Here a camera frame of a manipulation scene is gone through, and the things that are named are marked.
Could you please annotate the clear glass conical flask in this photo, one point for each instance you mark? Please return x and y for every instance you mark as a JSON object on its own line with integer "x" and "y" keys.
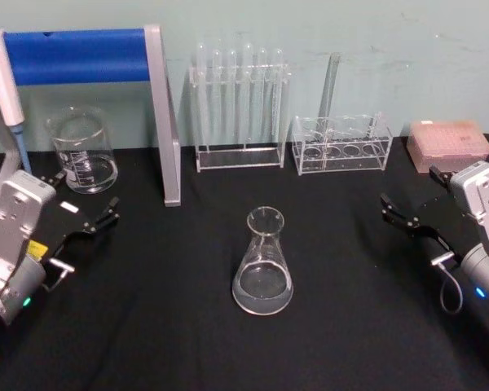
{"x": 263, "y": 281}

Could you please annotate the clear glass test tube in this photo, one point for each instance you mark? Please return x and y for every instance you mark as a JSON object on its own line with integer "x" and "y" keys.
{"x": 329, "y": 89}
{"x": 230, "y": 93}
{"x": 248, "y": 89}
{"x": 217, "y": 93}
{"x": 202, "y": 89}
{"x": 276, "y": 93}

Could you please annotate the blue and grey pipette stand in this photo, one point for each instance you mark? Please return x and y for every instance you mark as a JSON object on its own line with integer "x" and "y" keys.
{"x": 163, "y": 122}

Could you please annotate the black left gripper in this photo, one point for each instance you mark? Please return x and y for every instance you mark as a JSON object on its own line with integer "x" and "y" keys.
{"x": 61, "y": 224}

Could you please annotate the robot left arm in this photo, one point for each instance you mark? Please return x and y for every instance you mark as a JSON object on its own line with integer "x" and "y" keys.
{"x": 12, "y": 228}

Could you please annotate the clear glass beaker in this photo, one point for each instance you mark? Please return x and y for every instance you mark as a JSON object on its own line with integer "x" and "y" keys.
{"x": 85, "y": 155}

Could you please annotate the pink pipette tip box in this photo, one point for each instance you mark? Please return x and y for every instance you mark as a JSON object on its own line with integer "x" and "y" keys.
{"x": 448, "y": 144}

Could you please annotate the black table cloth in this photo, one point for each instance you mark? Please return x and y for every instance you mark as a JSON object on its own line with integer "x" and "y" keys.
{"x": 187, "y": 326}

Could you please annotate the low clear acrylic rack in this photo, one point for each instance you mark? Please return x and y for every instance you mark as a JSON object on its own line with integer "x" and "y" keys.
{"x": 342, "y": 159}

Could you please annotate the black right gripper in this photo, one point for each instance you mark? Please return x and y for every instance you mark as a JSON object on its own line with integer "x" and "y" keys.
{"x": 444, "y": 224}

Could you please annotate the tall clear acrylic tube rack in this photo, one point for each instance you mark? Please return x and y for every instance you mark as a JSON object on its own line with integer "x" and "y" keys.
{"x": 240, "y": 159}

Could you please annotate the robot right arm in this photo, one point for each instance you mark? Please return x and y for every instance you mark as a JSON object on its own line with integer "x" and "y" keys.
{"x": 483, "y": 195}

